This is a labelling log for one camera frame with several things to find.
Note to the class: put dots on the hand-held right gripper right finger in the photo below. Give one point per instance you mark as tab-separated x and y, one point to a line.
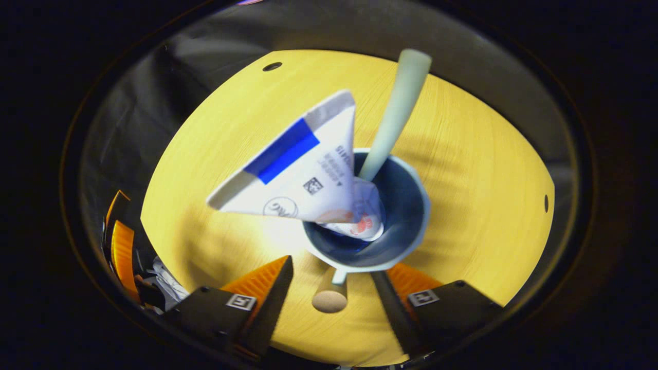
398	318

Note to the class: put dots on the light green toothbrush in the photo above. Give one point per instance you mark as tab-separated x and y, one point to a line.
398	108

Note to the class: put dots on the white toothpaste tube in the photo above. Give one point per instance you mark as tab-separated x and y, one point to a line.
308	174

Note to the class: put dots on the light green cup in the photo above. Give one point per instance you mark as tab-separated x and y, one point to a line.
406	216

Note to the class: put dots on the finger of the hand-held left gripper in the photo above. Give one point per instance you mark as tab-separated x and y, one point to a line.
123	257
114	208

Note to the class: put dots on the wooden desktop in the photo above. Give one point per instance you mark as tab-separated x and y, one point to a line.
462	154

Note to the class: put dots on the black backdrop cloth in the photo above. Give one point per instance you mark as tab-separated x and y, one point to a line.
329	31

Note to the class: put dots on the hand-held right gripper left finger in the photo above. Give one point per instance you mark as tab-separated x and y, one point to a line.
267	313

